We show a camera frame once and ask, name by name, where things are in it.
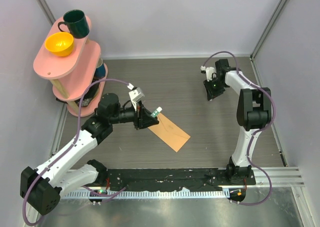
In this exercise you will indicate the pink tiered wooden shelf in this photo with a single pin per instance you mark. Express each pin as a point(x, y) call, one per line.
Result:
point(71, 75)

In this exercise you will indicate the dark green mug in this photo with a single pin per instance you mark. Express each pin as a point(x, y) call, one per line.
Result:
point(76, 22)

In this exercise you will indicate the aluminium frame rail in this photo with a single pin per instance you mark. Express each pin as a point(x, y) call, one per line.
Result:
point(276, 177)

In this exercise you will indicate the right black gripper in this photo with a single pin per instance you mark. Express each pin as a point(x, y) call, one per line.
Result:
point(211, 94)

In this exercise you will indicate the blue cup on shelf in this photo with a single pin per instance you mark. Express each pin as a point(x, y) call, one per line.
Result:
point(100, 71)

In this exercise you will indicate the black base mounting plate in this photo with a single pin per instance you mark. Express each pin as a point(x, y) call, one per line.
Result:
point(171, 179)

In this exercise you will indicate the yellow bowl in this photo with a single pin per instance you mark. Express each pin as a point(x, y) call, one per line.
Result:
point(60, 44)

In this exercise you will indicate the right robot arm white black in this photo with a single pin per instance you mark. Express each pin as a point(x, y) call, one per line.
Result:
point(254, 112)

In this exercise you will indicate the orange paper envelope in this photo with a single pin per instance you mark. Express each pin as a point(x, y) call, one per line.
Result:
point(169, 133)

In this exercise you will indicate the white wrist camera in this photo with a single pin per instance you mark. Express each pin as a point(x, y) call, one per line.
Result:
point(135, 95)
point(210, 73)

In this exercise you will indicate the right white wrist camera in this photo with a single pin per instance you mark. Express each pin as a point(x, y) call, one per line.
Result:
point(210, 73)

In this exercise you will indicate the green white glue stick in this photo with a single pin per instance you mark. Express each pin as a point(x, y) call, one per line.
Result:
point(156, 112)

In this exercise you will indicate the white slotted cable duct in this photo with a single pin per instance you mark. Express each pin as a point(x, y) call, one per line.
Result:
point(182, 194)

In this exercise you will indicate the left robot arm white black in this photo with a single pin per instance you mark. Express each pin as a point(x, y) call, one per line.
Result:
point(44, 186)

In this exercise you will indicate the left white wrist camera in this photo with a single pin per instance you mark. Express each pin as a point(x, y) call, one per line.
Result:
point(135, 95)

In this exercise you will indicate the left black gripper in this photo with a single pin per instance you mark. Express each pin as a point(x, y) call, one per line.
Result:
point(142, 117)

